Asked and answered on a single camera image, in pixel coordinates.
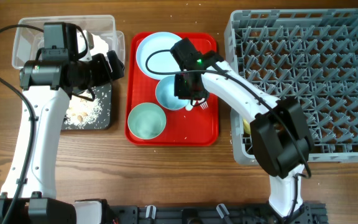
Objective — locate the light blue plate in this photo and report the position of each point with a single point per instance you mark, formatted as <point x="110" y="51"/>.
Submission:
<point x="160" y="62"/>

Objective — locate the grey dishwasher rack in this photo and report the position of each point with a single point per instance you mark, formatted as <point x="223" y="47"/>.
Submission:
<point x="310" y="54"/>

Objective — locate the yellow plastic cup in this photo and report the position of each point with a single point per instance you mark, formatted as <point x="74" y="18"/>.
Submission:
<point x="246" y="126"/>

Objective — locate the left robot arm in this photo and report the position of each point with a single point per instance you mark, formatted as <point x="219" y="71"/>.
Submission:
<point x="47" y="84"/>

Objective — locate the light blue bowl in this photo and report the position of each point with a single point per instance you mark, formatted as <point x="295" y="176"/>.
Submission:
<point x="164" y="93"/>

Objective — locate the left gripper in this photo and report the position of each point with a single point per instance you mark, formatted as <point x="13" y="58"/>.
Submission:
<point x="105" y="74"/>

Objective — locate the white plastic spoon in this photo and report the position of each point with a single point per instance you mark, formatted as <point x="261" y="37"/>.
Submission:
<point x="189" y="107"/>

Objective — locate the red serving tray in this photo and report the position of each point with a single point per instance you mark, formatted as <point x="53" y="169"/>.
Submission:
<point x="198" y="127"/>

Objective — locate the white napkin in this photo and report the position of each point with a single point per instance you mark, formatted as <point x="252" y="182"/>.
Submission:
<point x="96" y="45"/>

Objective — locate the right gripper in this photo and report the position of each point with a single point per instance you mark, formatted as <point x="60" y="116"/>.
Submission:
<point x="181" y="93"/>

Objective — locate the clear plastic bin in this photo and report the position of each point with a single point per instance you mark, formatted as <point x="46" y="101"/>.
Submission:
<point x="28" y="41"/>

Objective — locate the rice and food leftovers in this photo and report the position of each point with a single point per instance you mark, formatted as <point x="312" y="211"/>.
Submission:
<point x="82" y="112"/>

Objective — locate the white plastic fork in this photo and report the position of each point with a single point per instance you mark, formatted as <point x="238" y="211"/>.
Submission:
<point x="203" y="104"/>

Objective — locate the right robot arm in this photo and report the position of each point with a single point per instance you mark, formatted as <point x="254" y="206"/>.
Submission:
<point x="281" y="140"/>

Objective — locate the black plastic tray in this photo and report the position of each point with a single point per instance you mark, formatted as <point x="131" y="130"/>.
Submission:
<point x="104" y="102"/>

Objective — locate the green bowl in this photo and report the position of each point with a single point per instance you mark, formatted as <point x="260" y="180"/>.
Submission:
<point x="147" y="121"/>

